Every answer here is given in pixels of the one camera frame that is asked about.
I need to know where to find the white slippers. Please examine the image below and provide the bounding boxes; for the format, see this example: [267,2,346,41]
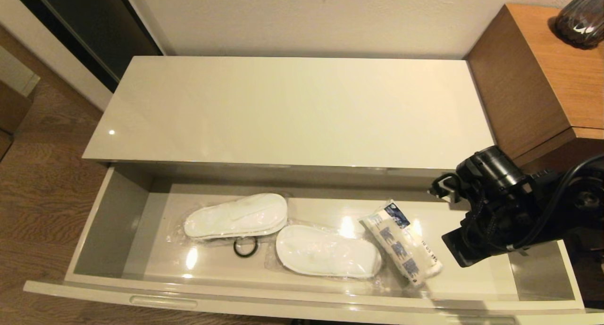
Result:
[266,224,383,280]
[170,193,289,243]

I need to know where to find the glossy white drawer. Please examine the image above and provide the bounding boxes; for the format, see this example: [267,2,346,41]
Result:
[24,162,588,325]

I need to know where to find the white blue printed packet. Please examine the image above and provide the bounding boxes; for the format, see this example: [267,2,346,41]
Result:
[358,200,445,288]

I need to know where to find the brown wooden side cabinet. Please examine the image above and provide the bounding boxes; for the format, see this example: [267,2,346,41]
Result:
[464,3,604,175]

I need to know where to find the glossy white cabinet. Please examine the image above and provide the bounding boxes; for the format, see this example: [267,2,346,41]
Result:
[82,55,496,184]

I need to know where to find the dark ribbed glass vase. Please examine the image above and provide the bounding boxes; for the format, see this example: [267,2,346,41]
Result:
[554,0,604,50]

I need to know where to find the dark door panel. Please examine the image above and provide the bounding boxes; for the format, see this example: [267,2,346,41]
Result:
[7,0,165,94]

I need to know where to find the brown wooden box furniture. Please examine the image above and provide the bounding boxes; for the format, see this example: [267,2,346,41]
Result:
[0,80,34,162]

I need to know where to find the white flat panel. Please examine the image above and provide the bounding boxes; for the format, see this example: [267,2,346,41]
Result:
[0,44,41,97]

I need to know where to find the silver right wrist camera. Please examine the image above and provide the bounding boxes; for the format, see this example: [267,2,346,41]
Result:
[428,173,461,204]

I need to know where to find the small black ring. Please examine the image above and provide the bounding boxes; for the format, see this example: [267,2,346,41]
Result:
[233,236,260,259]

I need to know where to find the white door frame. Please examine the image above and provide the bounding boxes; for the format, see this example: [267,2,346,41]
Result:
[0,0,115,111]

